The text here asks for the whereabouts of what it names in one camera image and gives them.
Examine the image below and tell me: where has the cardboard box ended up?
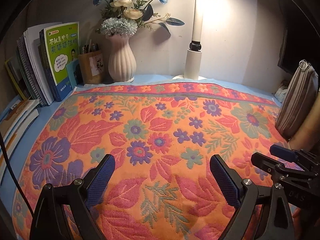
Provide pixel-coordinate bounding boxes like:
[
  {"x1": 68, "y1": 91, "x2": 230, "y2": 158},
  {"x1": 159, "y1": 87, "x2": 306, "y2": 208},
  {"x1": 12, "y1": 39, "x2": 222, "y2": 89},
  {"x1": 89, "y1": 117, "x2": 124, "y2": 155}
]
[{"x1": 289, "y1": 95, "x2": 319, "y2": 151}]

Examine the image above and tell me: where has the grey zip bag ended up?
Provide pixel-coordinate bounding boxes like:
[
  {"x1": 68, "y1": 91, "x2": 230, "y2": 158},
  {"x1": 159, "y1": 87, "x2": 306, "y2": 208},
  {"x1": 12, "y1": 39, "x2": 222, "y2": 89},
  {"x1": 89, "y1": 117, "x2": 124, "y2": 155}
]
[{"x1": 275, "y1": 60, "x2": 318, "y2": 141}]

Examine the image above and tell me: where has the flat lying books stack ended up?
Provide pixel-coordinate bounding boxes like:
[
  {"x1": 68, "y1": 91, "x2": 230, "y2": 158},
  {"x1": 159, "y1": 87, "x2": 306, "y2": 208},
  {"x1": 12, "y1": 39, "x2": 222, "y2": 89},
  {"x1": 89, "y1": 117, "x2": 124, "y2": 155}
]
[{"x1": 0, "y1": 96, "x2": 40, "y2": 183}]

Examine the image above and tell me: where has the black monitor screen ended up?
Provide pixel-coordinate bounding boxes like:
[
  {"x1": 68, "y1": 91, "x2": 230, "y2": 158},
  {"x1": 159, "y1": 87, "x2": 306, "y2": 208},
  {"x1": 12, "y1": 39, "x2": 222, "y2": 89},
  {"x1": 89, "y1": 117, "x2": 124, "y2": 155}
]
[{"x1": 278, "y1": 0, "x2": 319, "y2": 74}]

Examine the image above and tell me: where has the floral orange table cloth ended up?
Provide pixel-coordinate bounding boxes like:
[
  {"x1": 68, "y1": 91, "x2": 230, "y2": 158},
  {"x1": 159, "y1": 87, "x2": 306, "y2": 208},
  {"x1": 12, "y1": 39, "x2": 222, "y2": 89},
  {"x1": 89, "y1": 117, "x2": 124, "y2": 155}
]
[{"x1": 12, "y1": 82, "x2": 287, "y2": 239}]

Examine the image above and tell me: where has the white desk lamp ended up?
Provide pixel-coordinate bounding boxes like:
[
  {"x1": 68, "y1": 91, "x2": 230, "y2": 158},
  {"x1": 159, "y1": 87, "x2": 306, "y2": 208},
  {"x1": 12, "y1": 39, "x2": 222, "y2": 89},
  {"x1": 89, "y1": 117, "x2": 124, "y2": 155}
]
[{"x1": 172, "y1": 0, "x2": 205, "y2": 80}]

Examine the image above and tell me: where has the upright books stack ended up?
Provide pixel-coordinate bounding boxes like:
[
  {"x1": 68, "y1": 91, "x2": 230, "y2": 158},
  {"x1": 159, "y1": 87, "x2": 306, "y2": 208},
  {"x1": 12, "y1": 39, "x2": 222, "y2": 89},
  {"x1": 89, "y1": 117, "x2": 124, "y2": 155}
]
[{"x1": 16, "y1": 22, "x2": 60, "y2": 106}]

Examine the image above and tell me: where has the small blue card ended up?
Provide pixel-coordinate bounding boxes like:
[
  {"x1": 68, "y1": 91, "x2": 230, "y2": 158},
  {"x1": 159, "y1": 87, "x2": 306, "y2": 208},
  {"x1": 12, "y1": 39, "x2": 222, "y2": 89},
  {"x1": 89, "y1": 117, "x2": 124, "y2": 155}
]
[{"x1": 66, "y1": 59, "x2": 84, "y2": 89}]

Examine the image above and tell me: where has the brown pen holder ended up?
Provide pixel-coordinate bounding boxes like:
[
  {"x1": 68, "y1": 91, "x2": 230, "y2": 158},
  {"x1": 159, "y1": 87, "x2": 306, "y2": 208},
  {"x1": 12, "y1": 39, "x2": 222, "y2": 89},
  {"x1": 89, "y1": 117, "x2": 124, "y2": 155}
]
[{"x1": 78, "y1": 50, "x2": 105, "y2": 85}]

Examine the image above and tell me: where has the white ribbed vase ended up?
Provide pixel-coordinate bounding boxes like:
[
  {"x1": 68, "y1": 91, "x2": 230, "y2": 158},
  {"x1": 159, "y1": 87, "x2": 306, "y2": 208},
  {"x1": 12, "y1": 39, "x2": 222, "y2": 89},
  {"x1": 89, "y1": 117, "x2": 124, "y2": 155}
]
[{"x1": 105, "y1": 34, "x2": 137, "y2": 82}]

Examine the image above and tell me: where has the green cover book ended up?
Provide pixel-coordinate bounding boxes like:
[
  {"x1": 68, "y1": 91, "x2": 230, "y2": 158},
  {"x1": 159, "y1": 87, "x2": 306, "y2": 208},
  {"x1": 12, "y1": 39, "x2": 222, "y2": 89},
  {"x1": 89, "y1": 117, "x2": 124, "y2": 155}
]
[{"x1": 39, "y1": 22, "x2": 79, "y2": 101}]

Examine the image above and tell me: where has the artificial flower bouquet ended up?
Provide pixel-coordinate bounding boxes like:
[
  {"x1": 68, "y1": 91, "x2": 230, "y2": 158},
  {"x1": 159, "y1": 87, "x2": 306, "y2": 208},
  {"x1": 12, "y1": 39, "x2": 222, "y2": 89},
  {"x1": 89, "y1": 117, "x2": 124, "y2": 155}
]
[{"x1": 93, "y1": 0, "x2": 184, "y2": 37}]

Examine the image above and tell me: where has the black cable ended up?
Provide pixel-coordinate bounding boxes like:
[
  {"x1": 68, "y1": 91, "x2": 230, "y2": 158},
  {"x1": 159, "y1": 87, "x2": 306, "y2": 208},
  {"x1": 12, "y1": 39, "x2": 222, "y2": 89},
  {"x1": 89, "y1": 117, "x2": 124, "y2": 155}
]
[{"x1": 0, "y1": 132, "x2": 34, "y2": 217}]

